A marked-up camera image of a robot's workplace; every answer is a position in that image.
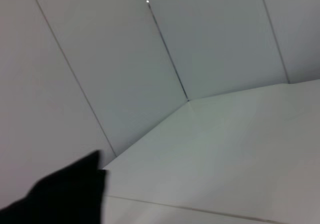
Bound black t-shirt with FREE print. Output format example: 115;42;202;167
0;150;108;224

